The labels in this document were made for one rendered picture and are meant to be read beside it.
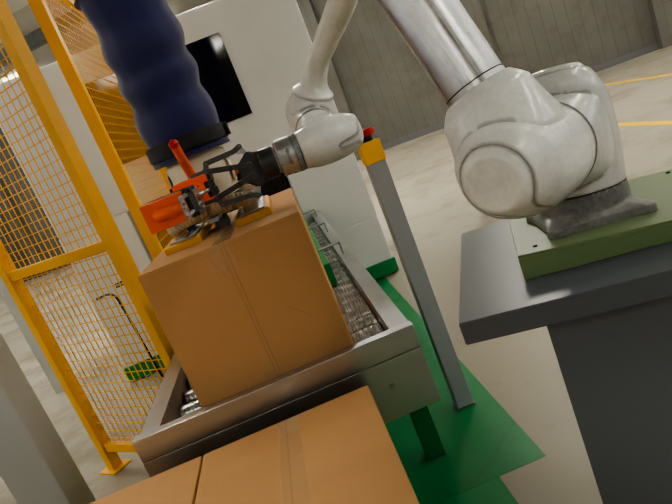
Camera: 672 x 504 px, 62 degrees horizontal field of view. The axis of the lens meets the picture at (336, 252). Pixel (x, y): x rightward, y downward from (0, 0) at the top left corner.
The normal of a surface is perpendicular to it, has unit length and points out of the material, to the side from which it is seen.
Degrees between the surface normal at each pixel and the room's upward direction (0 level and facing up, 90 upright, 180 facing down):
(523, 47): 90
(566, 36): 90
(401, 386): 90
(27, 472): 90
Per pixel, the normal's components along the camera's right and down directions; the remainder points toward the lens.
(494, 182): -0.56, 0.44
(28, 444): 0.13, 0.19
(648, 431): -0.22, 0.32
